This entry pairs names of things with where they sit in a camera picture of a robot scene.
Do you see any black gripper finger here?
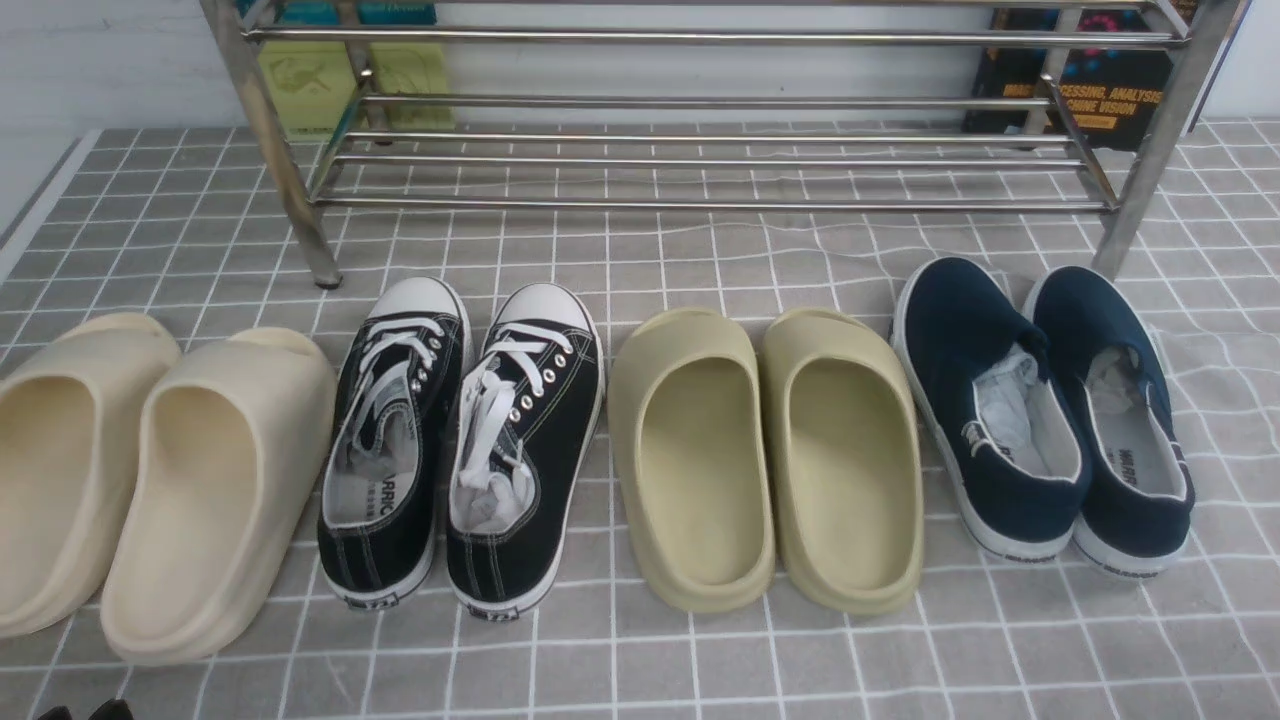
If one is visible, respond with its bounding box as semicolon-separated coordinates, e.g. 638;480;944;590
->
88;700;134;720

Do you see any navy slip-on shoe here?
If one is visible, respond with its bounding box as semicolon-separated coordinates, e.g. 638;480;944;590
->
1023;266;1196;580
891;258;1091;564

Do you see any steel shoe rack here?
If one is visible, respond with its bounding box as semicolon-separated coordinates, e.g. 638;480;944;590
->
201;1;1249;290

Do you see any green book behind rack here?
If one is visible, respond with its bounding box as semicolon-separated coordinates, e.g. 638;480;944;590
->
259;1;454;142

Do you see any cream slipper far left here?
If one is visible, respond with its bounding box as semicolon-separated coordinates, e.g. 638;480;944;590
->
1;313;180;638

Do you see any cream slipper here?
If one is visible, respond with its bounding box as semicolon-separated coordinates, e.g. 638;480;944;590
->
100;327;337;665
1;313;180;638

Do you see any cream slipper inner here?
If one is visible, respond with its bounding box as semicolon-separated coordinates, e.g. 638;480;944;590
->
100;327;337;665

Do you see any black canvas sneaker left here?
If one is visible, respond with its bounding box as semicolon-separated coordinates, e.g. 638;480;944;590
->
317;277;474;610

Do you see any black canvas sneaker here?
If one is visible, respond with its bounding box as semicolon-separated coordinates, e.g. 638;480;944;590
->
445;283;605;623
317;277;474;610

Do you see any grey checked floor cloth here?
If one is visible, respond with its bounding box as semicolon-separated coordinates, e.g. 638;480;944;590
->
3;120;1277;719

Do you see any black canvas sneaker right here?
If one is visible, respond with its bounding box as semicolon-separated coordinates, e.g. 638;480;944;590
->
445;283;605;623

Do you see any olive green slipper left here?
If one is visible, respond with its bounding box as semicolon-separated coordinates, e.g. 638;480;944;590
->
607;307;776;612

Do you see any olive green slipper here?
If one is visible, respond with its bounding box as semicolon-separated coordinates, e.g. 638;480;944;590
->
762;307;924;616
607;307;776;612

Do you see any olive green slipper right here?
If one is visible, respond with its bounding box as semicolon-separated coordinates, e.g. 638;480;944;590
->
762;307;924;616

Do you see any black machine vision book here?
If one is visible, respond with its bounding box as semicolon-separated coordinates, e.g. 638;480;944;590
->
972;1;1172;152

